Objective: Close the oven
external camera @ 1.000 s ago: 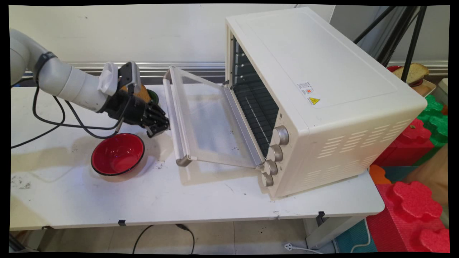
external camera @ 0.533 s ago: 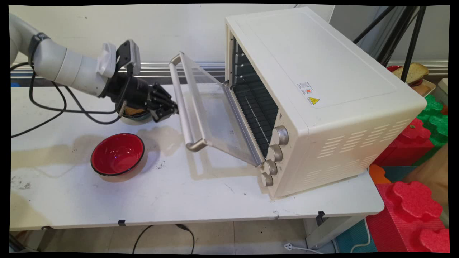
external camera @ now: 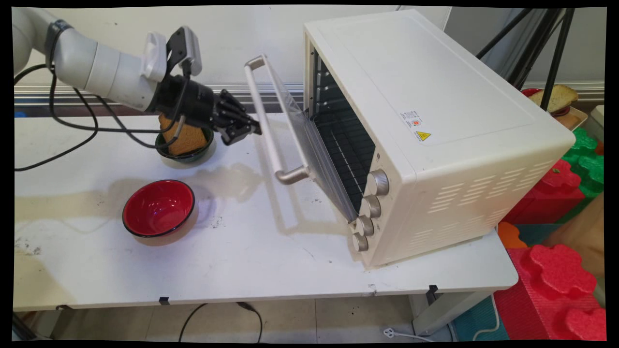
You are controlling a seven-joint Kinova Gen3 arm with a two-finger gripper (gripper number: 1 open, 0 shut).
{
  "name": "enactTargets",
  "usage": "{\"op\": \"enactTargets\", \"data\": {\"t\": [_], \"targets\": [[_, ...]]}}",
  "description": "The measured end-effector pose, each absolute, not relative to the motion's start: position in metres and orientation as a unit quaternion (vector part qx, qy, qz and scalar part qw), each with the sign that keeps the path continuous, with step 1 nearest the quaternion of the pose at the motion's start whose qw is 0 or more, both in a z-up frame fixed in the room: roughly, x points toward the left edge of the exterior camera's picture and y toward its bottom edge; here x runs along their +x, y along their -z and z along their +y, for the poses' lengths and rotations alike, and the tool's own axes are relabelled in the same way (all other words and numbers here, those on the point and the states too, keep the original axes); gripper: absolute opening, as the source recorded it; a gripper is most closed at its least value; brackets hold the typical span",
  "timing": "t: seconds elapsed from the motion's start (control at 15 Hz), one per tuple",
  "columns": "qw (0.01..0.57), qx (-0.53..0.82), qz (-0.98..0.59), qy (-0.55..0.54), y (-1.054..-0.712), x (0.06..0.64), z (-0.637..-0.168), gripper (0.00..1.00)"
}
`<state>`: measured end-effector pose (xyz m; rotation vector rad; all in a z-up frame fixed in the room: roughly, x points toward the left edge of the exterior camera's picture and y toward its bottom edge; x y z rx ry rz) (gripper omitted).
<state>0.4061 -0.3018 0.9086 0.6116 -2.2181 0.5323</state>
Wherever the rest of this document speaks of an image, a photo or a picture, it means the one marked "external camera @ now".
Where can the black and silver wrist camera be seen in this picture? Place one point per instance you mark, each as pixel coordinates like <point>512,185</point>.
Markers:
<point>186,48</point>

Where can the green foam block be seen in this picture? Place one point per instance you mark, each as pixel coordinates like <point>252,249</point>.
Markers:
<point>587,164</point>

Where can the white and red label sticker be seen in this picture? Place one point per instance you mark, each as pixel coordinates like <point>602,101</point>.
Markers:
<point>412,119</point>

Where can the aluminium wall rail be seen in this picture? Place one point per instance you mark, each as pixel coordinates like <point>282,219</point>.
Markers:
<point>43,92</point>

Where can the large silver oven knob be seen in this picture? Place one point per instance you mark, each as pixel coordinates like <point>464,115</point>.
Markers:
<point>378,182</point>

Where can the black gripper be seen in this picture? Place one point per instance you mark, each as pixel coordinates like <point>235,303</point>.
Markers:
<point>191,104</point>

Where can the teal floor mat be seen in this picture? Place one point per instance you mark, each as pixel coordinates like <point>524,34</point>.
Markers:
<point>478,324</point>

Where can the brown bread slice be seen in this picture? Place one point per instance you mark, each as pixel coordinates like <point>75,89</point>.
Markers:
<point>186,142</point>

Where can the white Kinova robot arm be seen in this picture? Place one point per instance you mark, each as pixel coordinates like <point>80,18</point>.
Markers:
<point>96,67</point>

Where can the orange foam piece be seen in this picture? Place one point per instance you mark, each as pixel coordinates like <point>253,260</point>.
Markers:
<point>511,236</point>

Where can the cream toaster oven body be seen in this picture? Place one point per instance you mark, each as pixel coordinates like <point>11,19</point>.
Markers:
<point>459,121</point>

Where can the dark green bowl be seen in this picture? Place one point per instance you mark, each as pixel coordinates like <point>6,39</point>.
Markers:
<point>188,155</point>

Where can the black tripod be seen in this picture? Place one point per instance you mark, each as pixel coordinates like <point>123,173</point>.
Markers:
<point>556,53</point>

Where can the large red foam block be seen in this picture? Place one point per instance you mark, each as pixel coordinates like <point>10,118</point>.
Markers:
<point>556,290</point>

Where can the red bowl with black rim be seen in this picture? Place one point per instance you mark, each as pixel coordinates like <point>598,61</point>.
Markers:
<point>158,208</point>

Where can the beige tray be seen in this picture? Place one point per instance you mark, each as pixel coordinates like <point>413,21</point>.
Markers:
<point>575,120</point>

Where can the pale toast slice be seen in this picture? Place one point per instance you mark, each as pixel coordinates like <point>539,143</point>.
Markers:
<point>558,98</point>

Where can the yellow warning sticker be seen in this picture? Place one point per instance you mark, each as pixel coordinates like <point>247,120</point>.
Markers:
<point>423,136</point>

